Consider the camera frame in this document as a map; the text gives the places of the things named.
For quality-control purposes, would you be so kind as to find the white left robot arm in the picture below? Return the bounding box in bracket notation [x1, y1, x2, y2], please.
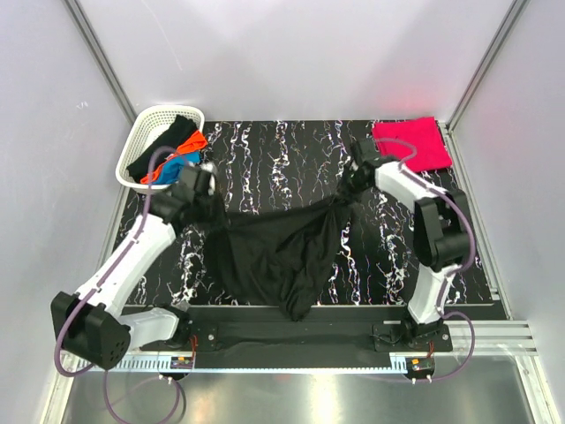
[50, 163, 217, 375]

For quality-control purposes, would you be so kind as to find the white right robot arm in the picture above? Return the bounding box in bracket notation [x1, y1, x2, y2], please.
[346, 158, 476, 351]

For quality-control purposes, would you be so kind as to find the blue t shirt in basket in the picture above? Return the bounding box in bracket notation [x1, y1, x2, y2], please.
[152, 151, 200, 185]

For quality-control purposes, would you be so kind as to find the right aluminium corner post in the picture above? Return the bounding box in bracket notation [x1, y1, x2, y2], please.
[445, 0, 531, 132]

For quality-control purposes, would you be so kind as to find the white plastic basket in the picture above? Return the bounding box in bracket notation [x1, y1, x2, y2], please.
[115, 105, 205, 194]

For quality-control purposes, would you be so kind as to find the left aluminium corner post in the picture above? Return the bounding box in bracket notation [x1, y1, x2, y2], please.
[62, 0, 137, 124]

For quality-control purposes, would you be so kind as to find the folded pink t shirt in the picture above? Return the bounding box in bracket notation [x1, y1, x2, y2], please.
[372, 117, 452, 172]

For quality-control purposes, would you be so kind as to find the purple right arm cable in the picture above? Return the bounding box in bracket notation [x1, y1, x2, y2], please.
[373, 137, 478, 383]

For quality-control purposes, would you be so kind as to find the aluminium corner post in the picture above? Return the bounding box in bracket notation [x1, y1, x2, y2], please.
[62, 0, 137, 124]
[445, 0, 531, 132]

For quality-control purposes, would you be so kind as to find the aluminium frame rail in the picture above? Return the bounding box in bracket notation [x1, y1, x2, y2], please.
[448, 321, 538, 356]

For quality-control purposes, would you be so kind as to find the black t shirt in basket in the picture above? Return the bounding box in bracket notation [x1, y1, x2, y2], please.
[126, 115, 199, 183]

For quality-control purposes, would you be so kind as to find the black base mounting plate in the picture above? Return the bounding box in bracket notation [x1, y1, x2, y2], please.
[140, 304, 454, 370]

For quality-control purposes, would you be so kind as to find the black t shirt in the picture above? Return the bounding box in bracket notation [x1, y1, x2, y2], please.
[194, 169, 363, 321]
[126, 115, 199, 183]

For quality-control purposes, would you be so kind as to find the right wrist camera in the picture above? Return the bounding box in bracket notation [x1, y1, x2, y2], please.
[350, 139, 382, 167]

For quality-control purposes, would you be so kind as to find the orange t shirt in basket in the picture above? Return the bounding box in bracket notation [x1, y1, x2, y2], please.
[140, 130, 207, 186]

